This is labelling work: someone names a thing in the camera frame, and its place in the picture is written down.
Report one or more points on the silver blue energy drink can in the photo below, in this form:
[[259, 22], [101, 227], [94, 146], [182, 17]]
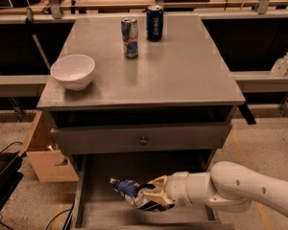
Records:
[[129, 32]]

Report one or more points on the clear hand sanitizer bottle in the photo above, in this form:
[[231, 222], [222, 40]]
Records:
[[281, 66]]

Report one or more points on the white ceramic bowl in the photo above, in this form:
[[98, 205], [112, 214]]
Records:
[[73, 72]]

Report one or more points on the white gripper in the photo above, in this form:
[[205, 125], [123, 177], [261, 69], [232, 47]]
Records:
[[177, 188]]

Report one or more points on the round brass drawer knob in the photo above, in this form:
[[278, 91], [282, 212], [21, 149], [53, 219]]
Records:
[[143, 141]]

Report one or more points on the cardboard box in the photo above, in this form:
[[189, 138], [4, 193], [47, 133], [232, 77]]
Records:
[[49, 164]]

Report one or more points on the blue pepsi can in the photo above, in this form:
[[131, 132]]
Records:
[[154, 21]]

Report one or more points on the grey metal shelf rail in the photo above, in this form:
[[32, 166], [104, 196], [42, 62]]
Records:
[[22, 86]]

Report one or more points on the grey wooden drawer cabinet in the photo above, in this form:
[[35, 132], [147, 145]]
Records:
[[183, 69]]

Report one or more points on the grey open middle drawer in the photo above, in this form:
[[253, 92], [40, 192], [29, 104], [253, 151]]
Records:
[[98, 207]]

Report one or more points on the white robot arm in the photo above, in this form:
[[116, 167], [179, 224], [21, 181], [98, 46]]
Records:
[[227, 187]]

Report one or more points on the grey top drawer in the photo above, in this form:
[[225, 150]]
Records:
[[141, 129]]

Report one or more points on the blue chip bag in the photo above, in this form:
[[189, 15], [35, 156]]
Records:
[[134, 194]]

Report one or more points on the black bin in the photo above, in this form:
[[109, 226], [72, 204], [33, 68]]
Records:
[[10, 163]]

